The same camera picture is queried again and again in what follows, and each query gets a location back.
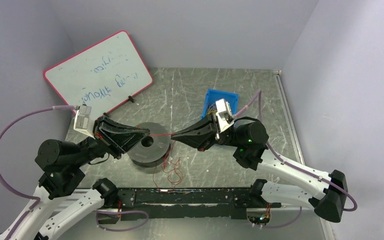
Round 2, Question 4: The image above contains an aluminium rail frame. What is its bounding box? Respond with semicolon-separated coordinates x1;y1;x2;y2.
110;67;335;240

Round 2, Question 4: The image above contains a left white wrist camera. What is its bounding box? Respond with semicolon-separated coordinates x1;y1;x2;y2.
73;104;94;137

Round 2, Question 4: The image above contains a grey cable spool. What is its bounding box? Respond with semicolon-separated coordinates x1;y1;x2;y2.
127;122;171;168

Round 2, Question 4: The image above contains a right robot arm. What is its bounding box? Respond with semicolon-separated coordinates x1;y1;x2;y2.
171;116;349;223

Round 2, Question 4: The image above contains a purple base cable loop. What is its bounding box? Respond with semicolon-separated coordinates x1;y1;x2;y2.
95;207;150;233

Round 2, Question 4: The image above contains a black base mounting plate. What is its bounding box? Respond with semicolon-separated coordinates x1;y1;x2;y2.
103;187;281;220

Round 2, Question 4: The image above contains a red wire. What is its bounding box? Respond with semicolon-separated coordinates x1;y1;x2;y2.
135;125;184;194

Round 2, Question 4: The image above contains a pink framed whiteboard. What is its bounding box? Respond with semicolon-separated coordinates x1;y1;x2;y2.
43;30;154;120

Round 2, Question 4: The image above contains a blue plastic bin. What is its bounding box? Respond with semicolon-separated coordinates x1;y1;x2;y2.
201;88;240;121

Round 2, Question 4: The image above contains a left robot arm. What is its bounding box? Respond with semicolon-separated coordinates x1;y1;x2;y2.
0;115;150;240

